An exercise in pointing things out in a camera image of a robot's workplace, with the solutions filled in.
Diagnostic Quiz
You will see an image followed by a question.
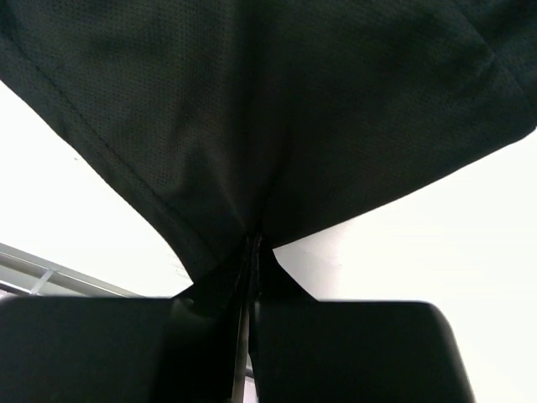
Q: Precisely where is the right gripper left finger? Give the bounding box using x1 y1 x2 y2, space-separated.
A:
1 238 252 402

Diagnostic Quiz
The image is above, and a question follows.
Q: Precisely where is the aluminium table rail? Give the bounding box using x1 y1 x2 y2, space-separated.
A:
1 243 140 298

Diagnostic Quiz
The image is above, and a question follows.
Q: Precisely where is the black t shirt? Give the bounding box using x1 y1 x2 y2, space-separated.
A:
1 1 536 280

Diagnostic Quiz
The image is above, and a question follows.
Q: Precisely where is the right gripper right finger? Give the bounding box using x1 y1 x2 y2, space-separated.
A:
249 238 475 403

